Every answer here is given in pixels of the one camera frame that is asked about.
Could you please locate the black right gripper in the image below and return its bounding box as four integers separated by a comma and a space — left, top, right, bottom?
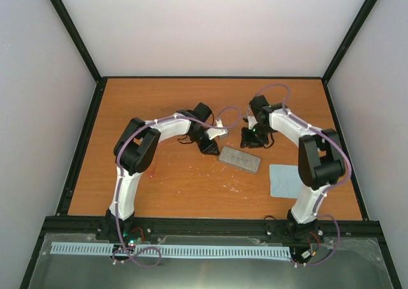
240, 123, 272, 149

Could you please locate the grey glasses case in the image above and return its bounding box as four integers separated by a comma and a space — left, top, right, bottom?
219, 147, 261, 174

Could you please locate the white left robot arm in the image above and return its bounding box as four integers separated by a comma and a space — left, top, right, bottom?
106, 103, 228, 240

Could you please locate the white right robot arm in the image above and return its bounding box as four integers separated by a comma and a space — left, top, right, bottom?
240, 95, 349, 240

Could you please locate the light blue cleaning cloth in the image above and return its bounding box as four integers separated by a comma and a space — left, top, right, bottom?
269, 165, 303, 199

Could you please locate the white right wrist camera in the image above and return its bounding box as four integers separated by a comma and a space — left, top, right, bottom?
243, 107, 258, 130

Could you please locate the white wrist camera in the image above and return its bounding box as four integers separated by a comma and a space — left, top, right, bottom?
205, 118, 229, 140
243, 107, 258, 130

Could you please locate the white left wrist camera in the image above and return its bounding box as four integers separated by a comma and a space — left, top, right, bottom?
205, 118, 229, 140

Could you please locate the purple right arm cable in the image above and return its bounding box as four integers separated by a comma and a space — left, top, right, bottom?
251, 83, 353, 268

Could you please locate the black table edge rail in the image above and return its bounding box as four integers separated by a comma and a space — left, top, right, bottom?
102, 75, 322, 80

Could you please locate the black left frame post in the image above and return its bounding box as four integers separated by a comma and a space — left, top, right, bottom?
49, 0, 102, 84

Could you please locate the black frame post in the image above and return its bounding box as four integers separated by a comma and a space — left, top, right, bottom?
49, 0, 102, 84
321, 0, 378, 85

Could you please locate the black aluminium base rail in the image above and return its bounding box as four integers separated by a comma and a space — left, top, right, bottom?
40, 216, 383, 241

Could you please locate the light blue slotted cable duct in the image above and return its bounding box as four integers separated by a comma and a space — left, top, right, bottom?
50, 242, 291, 261

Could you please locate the black right frame post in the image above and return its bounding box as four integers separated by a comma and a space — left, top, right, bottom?
321, 0, 378, 85

